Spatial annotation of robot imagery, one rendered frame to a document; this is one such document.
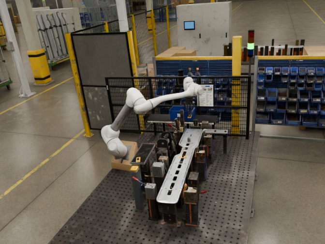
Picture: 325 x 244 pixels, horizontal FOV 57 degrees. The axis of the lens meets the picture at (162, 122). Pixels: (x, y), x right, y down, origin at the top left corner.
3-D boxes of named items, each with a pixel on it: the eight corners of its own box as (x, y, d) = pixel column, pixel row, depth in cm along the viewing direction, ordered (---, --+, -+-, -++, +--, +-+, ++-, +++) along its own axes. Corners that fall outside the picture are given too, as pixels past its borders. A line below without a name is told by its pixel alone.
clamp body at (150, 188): (158, 222, 268) (155, 189, 254) (146, 221, 271) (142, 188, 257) (161, 215, 277) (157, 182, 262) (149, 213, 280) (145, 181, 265)
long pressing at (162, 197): (180, 205, 244) (180, 203, 243) (154, 202, 250) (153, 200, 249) (203, 129, 364) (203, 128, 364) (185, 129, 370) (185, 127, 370)
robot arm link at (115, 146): (118, 160, 343) (109, 157, 323) (111, 148, 351) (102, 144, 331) (129, 152, 342) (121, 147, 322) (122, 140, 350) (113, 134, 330)
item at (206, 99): (214, 107, 385) (214, 83, 372) (196, 106, 391) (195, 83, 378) (214, 106, 386) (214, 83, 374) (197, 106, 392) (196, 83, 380)
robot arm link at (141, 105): (153, 104, 303) (146, 95, 309) (137, 112, 297) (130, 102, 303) (153, 111, 314) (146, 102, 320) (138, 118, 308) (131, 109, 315)
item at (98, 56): (149, 139, 568) (136, 29, 485) (146, 142, 556) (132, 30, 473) (88, 133, 612) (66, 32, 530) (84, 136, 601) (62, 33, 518)
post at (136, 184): (142, 211, 283) (137, 172, 265) (135, 210, 285) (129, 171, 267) (145, 206, 290) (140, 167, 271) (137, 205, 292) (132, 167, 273)
